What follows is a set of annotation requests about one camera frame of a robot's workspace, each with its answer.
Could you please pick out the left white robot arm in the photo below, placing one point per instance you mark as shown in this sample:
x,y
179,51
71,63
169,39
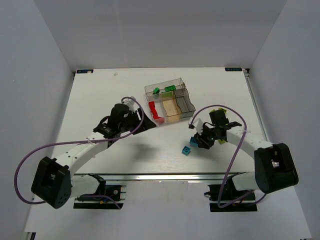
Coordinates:
x,y
55,180

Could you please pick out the cyan small lego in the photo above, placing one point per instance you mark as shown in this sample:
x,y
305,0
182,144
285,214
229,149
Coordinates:
x,y
186,150

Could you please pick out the cyan long lego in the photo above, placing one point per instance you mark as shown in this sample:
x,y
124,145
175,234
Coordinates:
x,y
193,142

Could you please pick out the small green number lego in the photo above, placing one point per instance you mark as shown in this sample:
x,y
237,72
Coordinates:
x,y
156,91

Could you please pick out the red curved lego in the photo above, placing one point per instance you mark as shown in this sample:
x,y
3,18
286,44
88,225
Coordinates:
x,y
155,116

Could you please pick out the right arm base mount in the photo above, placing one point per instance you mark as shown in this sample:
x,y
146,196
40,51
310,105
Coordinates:
x,y
246,204

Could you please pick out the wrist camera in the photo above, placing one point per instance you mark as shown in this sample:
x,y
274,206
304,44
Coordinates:
x,y
130,103
196,124

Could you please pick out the long clear smoky container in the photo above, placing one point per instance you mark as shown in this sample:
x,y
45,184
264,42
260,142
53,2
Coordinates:
x,y
178,83

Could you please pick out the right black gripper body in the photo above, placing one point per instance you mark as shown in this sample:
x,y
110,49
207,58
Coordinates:
x,y
203,139

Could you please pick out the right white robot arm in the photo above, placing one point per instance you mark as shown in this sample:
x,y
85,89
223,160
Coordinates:
x,y
274,168

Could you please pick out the left blue table label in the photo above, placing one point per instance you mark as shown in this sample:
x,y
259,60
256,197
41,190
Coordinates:
x,y
84,71

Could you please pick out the amber transparent container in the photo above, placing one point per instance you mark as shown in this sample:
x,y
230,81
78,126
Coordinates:
x,y
171,109

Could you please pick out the grey smoky container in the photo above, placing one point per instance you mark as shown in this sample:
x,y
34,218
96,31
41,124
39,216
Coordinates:
x,y
184,103

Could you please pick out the lime lego near front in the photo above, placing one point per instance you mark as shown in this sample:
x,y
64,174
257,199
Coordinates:
x,y
221,141

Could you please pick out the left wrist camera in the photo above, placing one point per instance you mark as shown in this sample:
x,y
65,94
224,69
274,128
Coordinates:
x,y
130,103

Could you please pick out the lime curved lego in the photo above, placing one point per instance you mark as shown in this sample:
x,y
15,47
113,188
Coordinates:
x,y
222,109

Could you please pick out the right blue table label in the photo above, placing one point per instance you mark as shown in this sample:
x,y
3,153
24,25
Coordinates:
x,y
233,69

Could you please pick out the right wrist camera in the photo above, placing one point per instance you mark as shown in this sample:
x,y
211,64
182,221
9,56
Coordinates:
x,y
196,124

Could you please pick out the blue table label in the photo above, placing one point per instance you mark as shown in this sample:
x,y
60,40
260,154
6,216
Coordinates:
x,y
233,69
84,71

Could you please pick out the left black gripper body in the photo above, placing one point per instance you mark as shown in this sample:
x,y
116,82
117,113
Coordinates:
x,y
136,120

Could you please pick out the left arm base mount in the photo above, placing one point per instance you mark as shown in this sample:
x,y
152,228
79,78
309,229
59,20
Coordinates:
x,y
107,195

